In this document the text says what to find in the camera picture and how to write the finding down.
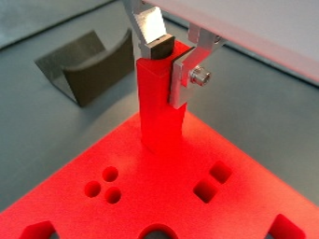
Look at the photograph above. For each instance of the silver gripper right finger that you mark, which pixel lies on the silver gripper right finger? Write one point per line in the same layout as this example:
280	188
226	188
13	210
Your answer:
189	73

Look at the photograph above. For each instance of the black curved holder block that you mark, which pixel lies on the black curved holder block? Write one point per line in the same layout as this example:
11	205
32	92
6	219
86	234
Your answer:
84	69

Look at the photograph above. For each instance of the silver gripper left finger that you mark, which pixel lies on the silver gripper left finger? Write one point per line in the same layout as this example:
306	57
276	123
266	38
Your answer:
157	42

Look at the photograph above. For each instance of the red arch peg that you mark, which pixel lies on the red arch peg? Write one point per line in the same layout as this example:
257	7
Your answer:
161	120

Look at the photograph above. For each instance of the red shape sorter board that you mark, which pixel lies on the red shape sorter board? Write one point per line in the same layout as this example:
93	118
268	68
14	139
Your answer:
208	192

